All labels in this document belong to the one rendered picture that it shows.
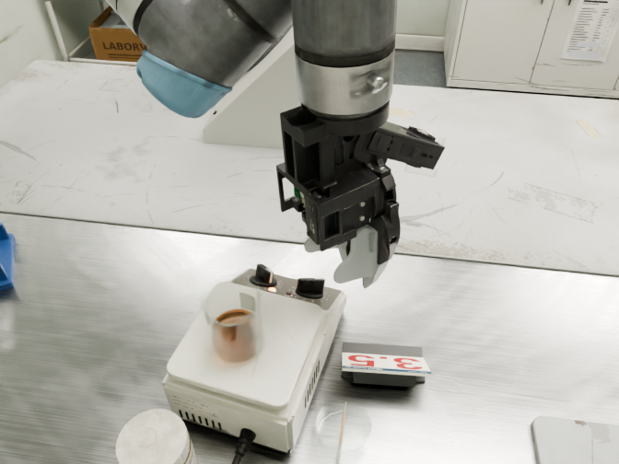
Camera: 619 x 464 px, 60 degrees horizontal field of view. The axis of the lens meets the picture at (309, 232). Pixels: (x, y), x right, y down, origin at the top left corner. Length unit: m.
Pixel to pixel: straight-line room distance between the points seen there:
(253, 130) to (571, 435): 0.62
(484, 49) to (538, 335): 2.36
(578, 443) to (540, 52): 2.54
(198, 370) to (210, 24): 0.30
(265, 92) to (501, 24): 2.14
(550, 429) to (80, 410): 0.47
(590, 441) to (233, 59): 0.49
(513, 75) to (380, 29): 2.65
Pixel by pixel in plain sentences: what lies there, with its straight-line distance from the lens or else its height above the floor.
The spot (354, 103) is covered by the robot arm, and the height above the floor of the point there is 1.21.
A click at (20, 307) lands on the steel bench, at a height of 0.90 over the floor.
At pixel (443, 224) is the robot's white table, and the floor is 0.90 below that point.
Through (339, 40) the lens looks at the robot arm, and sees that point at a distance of 0.38.
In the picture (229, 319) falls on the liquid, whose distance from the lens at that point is 0.51.
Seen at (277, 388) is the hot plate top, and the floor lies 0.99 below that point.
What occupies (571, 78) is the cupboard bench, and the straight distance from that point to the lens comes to 3.10.
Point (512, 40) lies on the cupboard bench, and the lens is 2.95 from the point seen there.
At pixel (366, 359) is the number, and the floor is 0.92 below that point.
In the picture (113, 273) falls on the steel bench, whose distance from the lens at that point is 0.74.
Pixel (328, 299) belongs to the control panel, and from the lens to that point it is 0.60.
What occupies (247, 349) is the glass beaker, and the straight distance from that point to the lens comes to 0.49.
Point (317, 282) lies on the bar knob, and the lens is 0.60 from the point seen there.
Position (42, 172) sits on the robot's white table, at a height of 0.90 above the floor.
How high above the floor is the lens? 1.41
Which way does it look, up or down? 43 degrees down
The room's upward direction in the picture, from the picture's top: straight up
